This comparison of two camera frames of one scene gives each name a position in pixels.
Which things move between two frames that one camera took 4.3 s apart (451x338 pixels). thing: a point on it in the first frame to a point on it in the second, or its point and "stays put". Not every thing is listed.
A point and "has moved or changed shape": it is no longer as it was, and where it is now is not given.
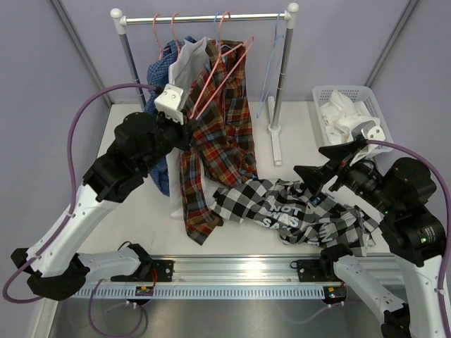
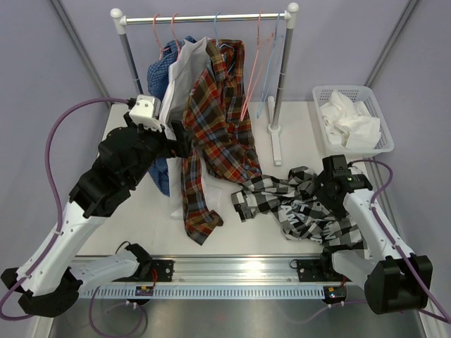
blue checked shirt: [158, 74] stays put
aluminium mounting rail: [252, 270] stays put
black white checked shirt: [289, 208] has moved or changed shape
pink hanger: [219, 55] to [262, 46]
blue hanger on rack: [219, 46] stays put
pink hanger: [175, 35] stays put
